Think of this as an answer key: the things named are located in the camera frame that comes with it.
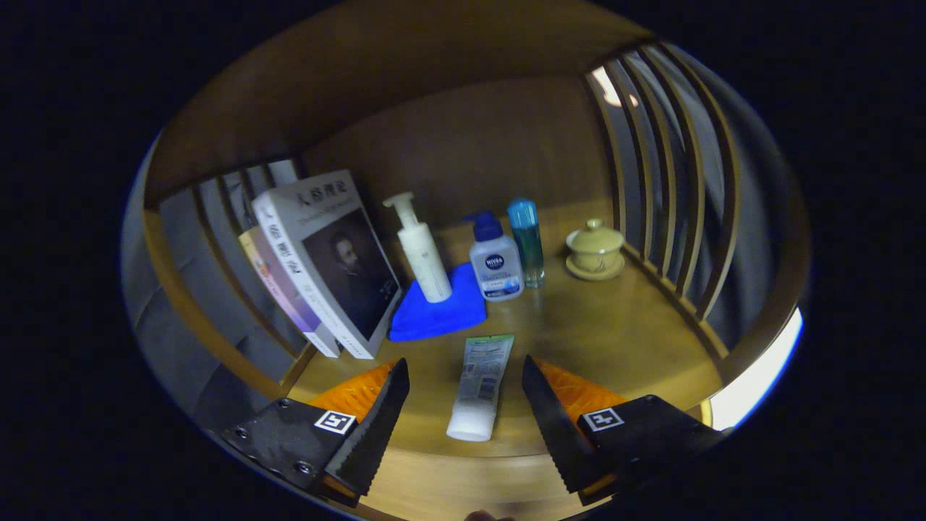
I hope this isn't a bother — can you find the brown wooden drawer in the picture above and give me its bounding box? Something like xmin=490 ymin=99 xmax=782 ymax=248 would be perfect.
xmin=358 ymin=452 xmax=587 ymax=521

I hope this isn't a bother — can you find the white book with portrait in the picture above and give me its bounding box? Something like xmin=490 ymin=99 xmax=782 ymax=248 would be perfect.
xmin=251 ymin=169 xmax=403 ymax=360

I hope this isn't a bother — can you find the white bottle with blue pump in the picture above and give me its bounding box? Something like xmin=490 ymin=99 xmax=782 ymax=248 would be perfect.
xmin=463 ymin=211 xmax=525 ymax=302

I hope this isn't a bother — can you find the teal bottle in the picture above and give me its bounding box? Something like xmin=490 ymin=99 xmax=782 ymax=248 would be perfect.
xmin=506 ymin=198 xmax=546 ymax=289

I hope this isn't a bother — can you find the black backdrop cloth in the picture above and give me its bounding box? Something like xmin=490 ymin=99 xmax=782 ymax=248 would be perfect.
xmin=119 ymin=43 xmax=807 ymax=435

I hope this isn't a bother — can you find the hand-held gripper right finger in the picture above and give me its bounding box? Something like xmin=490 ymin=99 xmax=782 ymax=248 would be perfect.
xmin=521 ymin=354 xmax=733 ymax=506

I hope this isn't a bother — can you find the purple book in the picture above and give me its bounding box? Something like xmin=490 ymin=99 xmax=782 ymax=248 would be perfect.
xmin=238 ymin=226 xmax=341 ymax=359

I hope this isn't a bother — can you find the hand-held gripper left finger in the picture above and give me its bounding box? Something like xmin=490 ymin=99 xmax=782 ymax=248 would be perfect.
xmin=217 ymin=357 xmax=411 ymax=507

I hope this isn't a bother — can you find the blue folded cloth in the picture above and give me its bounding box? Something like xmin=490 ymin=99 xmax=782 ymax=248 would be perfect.
xmin=388 ymin=262 xmax=488 ymax=343

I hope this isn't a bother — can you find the white board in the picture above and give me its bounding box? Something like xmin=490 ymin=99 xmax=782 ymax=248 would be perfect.
xmin=709 ymin=308 xmax=805 ymax=431

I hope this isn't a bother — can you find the yellow lidded teacup with saucer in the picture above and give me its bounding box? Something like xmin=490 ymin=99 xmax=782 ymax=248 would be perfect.
xmin=564 ymin=219 xmax=626 ymax=281

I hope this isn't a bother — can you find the white green tube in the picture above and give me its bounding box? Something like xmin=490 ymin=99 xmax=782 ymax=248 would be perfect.
xmin=446 ymin=334 xmax=516 ymax=443

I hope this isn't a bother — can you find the brown wooden cabinet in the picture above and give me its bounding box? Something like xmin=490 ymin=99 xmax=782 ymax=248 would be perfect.
xmin=134 ymin=0 xmax=812 ymax=442

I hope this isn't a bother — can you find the wooden countertop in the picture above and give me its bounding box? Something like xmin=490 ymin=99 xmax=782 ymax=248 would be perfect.
xmin=286 ymin=203 xmax=724 ymax=460

